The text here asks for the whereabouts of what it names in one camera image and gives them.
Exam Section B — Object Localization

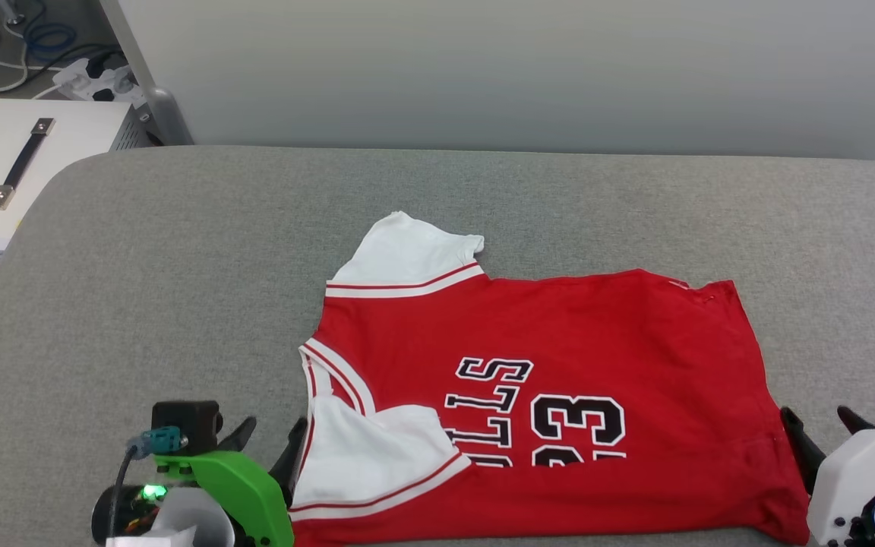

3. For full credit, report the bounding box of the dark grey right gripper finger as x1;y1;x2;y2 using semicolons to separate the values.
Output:
779;406;828;495
837;405;875;436

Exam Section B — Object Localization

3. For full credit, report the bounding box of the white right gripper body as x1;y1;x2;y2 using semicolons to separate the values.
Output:
807;429;875;547

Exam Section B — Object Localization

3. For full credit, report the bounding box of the white power strip with plugs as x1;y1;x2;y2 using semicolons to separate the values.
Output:
52;55;147;107

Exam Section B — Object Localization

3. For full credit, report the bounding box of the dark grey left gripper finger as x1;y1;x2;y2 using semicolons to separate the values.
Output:
269;416;310;507
217;416;257;454

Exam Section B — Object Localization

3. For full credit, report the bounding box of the blue coiled cable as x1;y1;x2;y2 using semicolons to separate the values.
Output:
23;21;78;58

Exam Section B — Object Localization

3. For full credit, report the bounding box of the black metal box handle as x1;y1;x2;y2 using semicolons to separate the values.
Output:
0;117;57;210

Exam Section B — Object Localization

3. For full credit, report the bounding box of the red white basketball jersey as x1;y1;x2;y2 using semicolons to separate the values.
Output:
288;211;810;546

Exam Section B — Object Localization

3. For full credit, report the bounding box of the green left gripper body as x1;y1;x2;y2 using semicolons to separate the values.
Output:
153;448;295;547

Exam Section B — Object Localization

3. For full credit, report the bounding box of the grey partition post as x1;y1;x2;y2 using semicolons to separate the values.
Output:
100;0;195;147

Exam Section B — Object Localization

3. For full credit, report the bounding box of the teal plug black cable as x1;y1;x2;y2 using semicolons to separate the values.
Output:
106;425;184;542

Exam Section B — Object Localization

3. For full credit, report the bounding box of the white equipment box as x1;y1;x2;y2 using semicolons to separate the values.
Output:
0;97;154;308

